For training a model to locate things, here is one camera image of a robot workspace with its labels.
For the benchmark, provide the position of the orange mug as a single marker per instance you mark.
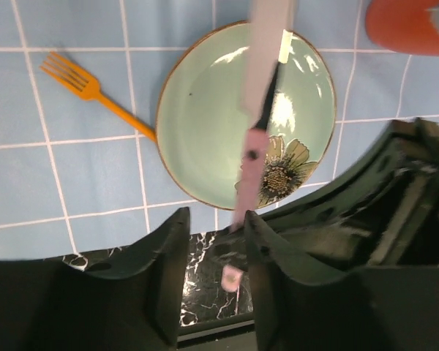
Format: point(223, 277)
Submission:
point(403, 26)

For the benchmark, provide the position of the pink handled knife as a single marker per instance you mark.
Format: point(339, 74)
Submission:
point(270, 33)

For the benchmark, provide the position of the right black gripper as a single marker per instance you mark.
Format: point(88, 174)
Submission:
point(383, 210)

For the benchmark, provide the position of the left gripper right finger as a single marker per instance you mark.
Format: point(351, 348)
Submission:
point(300, 303)

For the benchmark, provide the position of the orange plastic fork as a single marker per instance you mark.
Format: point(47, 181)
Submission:
point(87, 87)

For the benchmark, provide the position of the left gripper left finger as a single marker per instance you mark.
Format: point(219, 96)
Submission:
point(130, 301)

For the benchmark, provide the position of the blue checked placemat cloth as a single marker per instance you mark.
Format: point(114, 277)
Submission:
point(74, 177)

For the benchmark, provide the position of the green floral plate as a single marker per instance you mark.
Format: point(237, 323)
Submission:
point(200, 126)

